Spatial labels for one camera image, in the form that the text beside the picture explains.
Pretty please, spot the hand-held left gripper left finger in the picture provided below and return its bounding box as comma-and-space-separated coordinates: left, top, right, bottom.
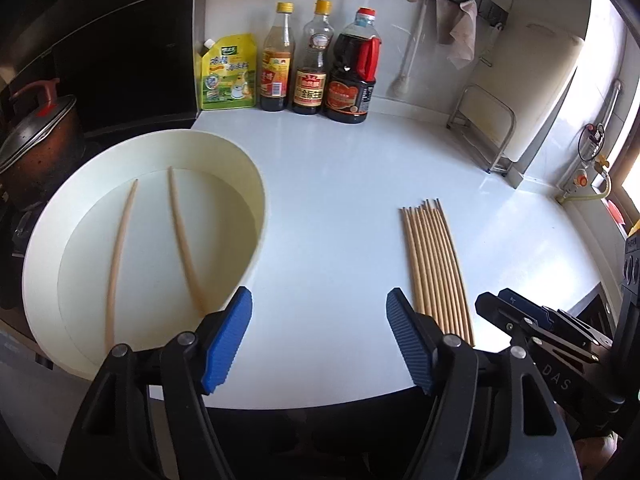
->
57, 286, 253, 480

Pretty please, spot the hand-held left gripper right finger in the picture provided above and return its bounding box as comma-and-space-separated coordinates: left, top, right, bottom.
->
385, 287, 583, 480

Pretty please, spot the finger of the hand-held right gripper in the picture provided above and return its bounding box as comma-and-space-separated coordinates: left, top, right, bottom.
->
498, 288, 614, 354
475, 292, 599, 364

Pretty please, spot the bunch of wooden chopsticks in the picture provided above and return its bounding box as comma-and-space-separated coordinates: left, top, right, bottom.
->
399, 198, 476, 348

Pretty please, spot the wooden chopstick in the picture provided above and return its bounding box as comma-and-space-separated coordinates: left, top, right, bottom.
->
166, 166, 208, 313
105, 180, 139, 348

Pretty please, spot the white plastic basin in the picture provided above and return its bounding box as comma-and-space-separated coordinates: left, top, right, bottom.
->
22, 129, 267, 381

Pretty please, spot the metal cutting board rack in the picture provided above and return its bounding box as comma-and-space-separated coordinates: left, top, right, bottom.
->
446, 84, 518, 176

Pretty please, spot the white cutting board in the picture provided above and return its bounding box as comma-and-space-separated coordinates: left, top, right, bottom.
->
470, 22, 586, 161

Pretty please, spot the gas stove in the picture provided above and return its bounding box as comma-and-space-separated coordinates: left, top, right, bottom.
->
0, 200, 31, 311

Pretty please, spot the large soy sauce bottle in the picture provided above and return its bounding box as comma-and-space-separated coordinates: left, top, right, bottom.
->
324, 7, 382, 124

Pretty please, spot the dark cooking pot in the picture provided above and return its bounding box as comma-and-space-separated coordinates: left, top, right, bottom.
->
0, 107, 89, 211

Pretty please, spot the clear sauce bottle yellow cap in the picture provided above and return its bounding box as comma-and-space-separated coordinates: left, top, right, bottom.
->
291, 0, 335, 116

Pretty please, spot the yellow green seasoning pouch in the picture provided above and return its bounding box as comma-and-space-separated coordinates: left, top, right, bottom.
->
200, 34, 258, 111

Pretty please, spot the beige hanging rag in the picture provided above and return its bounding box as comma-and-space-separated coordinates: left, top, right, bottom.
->
434, 0, 478, 71

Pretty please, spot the amber vinegar bottle yellow cap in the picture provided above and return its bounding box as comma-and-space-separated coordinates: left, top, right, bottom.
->
259, 2, 297, 113

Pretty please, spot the pot with glass lid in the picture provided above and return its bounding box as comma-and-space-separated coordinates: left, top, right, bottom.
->
0, 78, 78, 176

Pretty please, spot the yellow gas hose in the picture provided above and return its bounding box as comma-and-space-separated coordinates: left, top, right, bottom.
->
590, 157, 614, 201

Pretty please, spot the black looped cable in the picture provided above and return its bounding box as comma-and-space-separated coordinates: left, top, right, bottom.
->
577, 122, 608, 165

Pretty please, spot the white long-handled brush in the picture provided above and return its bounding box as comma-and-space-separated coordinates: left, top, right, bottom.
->
387, 0, 431, 98

